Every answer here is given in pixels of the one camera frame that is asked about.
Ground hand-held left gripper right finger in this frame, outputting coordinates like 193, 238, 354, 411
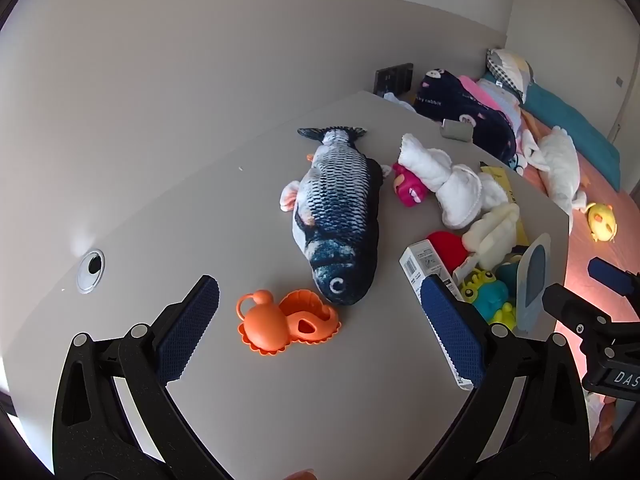
410, 275, 592, 480

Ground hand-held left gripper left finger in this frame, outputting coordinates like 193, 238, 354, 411
52, 275, 221, 480

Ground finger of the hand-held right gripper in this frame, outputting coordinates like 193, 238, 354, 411
542, 283, 615, 347
587, 257, 640, 297

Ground red heart plush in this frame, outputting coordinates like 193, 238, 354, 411
426, 231, 471, 276

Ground white plush toy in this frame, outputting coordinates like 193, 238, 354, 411
522, 126, 589, 236
397, 133, 511, 229

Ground pink bed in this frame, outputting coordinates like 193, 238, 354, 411
517, 110, 640, 461

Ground clear package with grey insert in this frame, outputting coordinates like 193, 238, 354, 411
514, 233, 552, 332

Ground yellow round plush toy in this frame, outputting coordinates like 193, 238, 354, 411
585, 202, 619, 244

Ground teal plastic toy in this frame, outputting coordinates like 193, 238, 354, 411
475, 262, 526, 322

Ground white cardboard carton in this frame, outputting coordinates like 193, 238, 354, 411
398, 238, 476, 391

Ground orange watering can toy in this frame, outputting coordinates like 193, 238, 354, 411
236, 289, 292, 358

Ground cream plush toy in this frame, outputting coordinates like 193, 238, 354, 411
461, 203, 521, 271

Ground orange shell sand mold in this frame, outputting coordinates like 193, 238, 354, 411
279, 288, 341, 347

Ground yellow paper booklet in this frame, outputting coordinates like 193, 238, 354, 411
478, 161, 529, 247

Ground pink plastic monster toy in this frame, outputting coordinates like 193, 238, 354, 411
391, 162, 431, 208

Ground blue fish plush toy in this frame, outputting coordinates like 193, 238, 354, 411
280, 126, 387, 307

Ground grey pouch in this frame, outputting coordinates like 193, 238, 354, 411
440, 119, 474, 142

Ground navy printed blanket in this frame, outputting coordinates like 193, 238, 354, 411
413, 68, 519, 162

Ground pink blanket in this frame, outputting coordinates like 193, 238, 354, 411
459, 75, 523, 133

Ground checked pillow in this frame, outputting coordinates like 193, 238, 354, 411
486, 48, 535, 104

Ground light blue cloth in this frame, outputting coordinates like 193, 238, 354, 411
383, 92, 417, 114

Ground desk cable grommet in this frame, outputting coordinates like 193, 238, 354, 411
76, 248, 106, 294

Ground black wall socket panel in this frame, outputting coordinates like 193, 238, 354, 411
374, 63, 415, 95

